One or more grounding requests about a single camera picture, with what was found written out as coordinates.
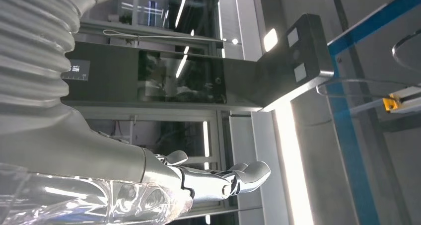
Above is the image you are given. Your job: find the black inbound scanning machine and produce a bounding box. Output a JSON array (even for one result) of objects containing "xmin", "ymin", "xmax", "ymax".
[{"xmin": 61, "ymin": 13, "xmax": 335, "ymax": 112}]

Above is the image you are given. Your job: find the dark machine screen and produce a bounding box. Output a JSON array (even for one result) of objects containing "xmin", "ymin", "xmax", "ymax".
[{"xmin": 137, "ymin": 51, "xmax": 227, "ymax": 104}]

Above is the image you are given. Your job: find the ceiling light strip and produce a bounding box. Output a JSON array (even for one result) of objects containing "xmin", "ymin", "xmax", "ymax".
[{"xmin": 272, "ymin": 100, "xmax": 315, "ymax": 225}]

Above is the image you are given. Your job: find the blue-edged clear panel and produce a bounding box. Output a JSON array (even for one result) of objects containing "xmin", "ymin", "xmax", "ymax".
[{"xmin": 327, "ymin": 0, "xmax": 421, "ymax": 225}]

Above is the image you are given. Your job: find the yellow corner bracket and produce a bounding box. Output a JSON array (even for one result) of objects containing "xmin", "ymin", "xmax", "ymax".
[{"xmin": 382, "ymin": 93, "xmax": 403, "ymax": 113}]

